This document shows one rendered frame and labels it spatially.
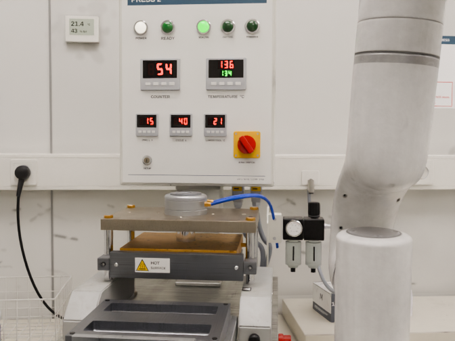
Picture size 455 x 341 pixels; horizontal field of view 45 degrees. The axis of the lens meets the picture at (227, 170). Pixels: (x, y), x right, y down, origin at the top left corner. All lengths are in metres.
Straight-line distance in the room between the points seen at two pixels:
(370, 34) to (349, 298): 0.28
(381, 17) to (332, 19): 1.05
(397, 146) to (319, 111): 1.03
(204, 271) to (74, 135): 0.76
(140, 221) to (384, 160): 0.50
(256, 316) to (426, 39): 0.49
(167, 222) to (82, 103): 0.71
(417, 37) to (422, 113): 0.08
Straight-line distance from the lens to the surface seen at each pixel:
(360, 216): 0.71
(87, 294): 0.95
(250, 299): 0.90
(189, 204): 1.00
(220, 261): 0.94
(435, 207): 1.74
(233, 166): 1.15
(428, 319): 1.54
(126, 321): 0.80
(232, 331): 0.83
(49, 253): 1.64
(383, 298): 0.63
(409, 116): 0.60
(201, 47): 1.17
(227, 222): 0.94
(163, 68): 1.17
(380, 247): 0.61
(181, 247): 0.98
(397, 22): 0.60
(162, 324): 0.79
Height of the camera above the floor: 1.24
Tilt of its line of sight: 3 degrees down
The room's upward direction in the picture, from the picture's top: straight up
